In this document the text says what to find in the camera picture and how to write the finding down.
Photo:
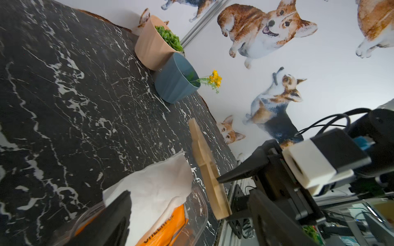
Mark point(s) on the blue-grey flower pot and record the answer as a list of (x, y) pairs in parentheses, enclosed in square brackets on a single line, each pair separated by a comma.
[(176, 80)]

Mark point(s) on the orange tissue pack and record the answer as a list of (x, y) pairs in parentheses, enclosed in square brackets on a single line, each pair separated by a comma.
[(155, 192)]

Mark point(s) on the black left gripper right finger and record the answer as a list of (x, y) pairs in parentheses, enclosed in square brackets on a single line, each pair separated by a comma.
[(280, 222)]

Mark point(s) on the peach succulent pot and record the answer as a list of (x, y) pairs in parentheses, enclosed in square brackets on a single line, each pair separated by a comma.
[(151, 49)]

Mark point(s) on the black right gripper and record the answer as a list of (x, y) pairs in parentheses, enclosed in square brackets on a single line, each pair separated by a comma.
[(373, 132)]

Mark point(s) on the yellow artificial flower sprig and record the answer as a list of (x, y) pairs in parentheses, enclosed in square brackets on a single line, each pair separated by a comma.
[(214, 81)]

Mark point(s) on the aluminium frame post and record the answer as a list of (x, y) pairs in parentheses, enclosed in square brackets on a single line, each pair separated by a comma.
[(213, 11)]

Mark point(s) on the light wooden lid board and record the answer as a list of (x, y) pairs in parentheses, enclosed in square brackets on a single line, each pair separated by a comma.
[(204, 158)]

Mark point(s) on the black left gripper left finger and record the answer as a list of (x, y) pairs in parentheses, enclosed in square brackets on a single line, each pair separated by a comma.
[(110, 227)]

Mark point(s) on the clear plastic box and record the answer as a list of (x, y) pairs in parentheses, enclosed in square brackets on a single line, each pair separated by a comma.
[(183, 228)]

